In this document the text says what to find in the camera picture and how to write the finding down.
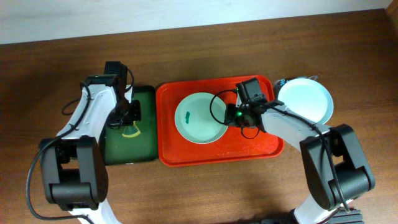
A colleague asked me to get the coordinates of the yellow green sponge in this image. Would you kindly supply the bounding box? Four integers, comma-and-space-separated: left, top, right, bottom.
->
122, 121, 141, 138

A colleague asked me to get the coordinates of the light green plate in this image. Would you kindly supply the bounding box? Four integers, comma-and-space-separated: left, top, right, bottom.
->
174, 92, 228, 144

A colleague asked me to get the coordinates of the light blue plate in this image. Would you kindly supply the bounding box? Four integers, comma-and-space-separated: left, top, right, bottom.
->
277, 78, 334, 124

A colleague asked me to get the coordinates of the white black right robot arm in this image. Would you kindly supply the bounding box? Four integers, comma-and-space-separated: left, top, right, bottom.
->
224, 78, 376, 223

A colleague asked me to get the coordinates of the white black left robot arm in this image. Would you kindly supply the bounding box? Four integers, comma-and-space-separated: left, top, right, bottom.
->
34, 61, 141, 223

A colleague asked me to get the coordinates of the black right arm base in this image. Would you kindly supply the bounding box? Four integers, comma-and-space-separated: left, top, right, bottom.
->
250, 208, 365, 224

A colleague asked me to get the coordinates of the dark green water tray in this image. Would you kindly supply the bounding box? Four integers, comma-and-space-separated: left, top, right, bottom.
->
100, 85, 158, 166

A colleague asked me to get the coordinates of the red plastic tray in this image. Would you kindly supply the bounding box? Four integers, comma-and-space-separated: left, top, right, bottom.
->
155, 75, 284, 167

